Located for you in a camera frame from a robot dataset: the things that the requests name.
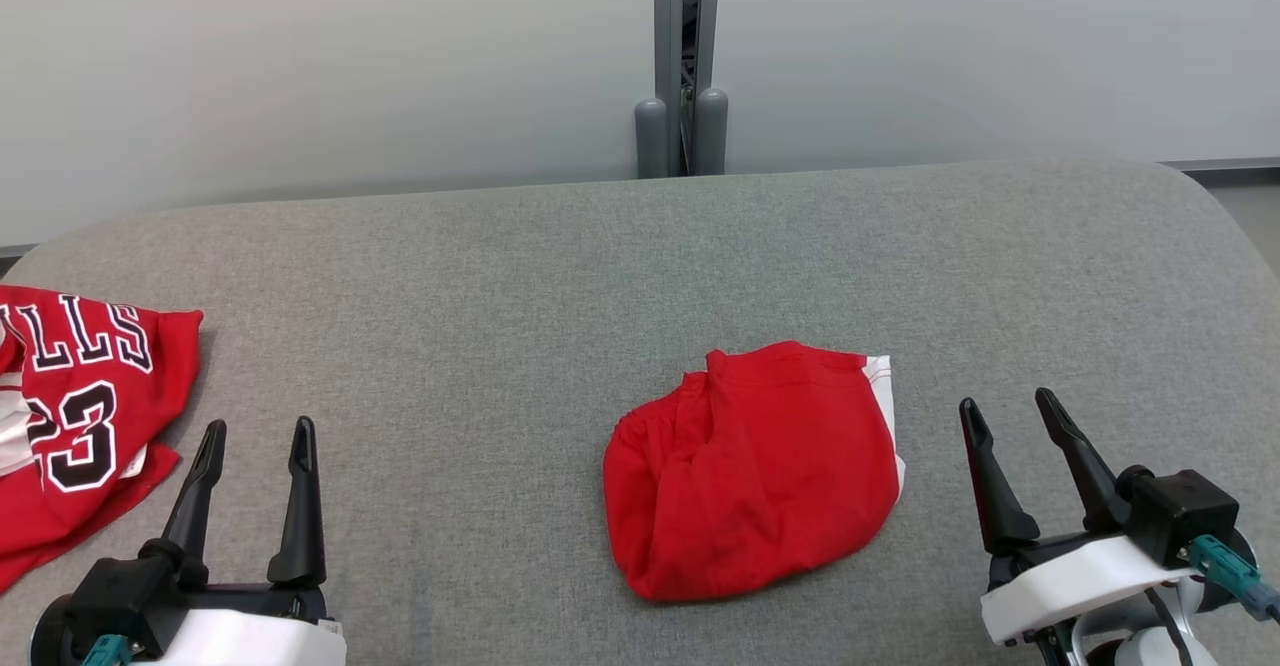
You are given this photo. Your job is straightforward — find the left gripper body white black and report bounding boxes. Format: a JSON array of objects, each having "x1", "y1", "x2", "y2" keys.
[{"x1": 135, "y1": 584, "x2": 347, "y2": 666}]

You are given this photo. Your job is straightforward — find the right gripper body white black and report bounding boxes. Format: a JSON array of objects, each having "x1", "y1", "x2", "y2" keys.
[{"x1": 980, "y1": 531, "x2": 1201, "y2": 647}]

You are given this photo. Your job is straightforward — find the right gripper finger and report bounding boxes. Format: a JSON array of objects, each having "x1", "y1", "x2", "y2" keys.
[
  {"x1": 1035, "y1": 387, "x2": 1133, "y2": 535},
  {"x1": 958, "y1": 397, "x2": 1042, "y2": 555}
]

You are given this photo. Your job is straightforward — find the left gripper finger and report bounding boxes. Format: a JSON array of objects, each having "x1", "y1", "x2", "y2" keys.
[
  {"x1": 267, "y1": 416, "x2": 328, "y2": 590},
  {"x1": 140, "y1": 419, "x2": 229, "y2": 589}
]

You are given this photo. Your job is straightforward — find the red Bulls 23 jersey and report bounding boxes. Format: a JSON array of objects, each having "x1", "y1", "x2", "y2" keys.
[{"x1": 0, "y1": 284, "x2": 205, "y2": 595}]

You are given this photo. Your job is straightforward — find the red shorts white side panel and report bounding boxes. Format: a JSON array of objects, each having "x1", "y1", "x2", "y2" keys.
[{"x1": 603, "y1": 340, "x2": 907, "y2": 604}]

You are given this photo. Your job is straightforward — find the right camera teal cable connector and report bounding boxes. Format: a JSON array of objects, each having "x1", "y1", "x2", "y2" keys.
[{"x1": 1188, "y1": 534, "x2": 1280, "y2": 623}]

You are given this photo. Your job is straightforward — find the grey partition post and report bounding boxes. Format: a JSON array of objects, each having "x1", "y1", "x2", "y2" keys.
[
  {"x1": 690, "y1": 0, "x2": 729, "y2": 177},
  {"x1": 634, "y1": 0, "x2": 691, "y2": 179}
]

